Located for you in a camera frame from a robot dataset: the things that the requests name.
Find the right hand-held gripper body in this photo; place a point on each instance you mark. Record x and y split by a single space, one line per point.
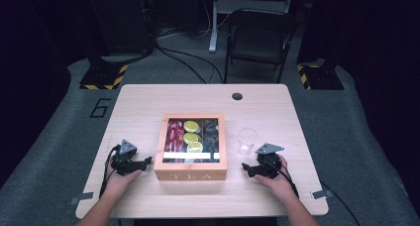
270 163

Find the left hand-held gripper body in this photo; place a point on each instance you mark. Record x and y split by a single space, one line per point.
125 160

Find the clear plastic cup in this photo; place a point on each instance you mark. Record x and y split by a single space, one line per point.
247 140

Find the wooden compartment box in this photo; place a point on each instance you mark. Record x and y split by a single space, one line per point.
189 174

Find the pile of dark tea bags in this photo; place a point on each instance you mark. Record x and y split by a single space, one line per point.
210 135

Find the wooden box lid with window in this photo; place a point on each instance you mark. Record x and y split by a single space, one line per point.
193 116

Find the person's right hand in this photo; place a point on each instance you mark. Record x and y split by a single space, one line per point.
279 185

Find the person's left hand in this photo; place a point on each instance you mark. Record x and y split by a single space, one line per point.
119 183

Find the bundle of red stick sachets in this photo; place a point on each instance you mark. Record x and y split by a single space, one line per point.
174 135

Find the green capsule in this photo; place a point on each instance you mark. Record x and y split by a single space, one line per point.
194 147
191 138

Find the grey tape piece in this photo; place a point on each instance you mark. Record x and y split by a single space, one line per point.
81 198
322 194

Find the yellow snack packet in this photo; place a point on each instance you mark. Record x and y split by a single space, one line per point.
191 126

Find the hazard striped stand base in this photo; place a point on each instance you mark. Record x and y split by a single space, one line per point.
322 77
104 77

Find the black folding chair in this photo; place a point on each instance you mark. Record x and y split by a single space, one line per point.
259 37

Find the dark equipment cabinet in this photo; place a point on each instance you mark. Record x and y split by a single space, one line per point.
122 19

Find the white desk frame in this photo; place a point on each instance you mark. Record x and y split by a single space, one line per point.
214 27

